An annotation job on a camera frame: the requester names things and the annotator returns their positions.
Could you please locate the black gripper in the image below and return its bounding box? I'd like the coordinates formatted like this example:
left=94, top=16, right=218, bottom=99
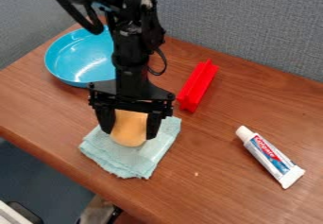
left=88, top=66, right=173, bottom=140

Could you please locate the black cable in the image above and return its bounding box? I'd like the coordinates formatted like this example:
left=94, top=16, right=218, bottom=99
left=146, top=46, right=169, bottom=77

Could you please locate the red plastic block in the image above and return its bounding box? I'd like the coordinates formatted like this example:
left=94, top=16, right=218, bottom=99
left=176, top=59, right=218, bottom=112

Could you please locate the light green folded cloth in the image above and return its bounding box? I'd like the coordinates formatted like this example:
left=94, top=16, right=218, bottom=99
left=80, top=116, right=181, bottom=180

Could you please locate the grey object under table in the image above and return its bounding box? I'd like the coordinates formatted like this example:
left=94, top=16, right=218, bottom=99
left=74, top=195, right=122, bottom=224

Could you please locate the yellow foam ball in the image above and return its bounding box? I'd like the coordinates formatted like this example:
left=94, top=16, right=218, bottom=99
left=109, top=110, right=148, bottom=147

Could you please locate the blue plate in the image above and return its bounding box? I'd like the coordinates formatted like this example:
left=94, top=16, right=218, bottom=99
left=44, top=27, right=114, bottom=88

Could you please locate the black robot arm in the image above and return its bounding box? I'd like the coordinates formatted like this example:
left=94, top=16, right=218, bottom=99
left=56, top=0, right=174, bottom=139

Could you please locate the white toothpaste tube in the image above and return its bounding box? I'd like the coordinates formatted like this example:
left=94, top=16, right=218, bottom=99
left=236, top=126, right=305, bottom=189

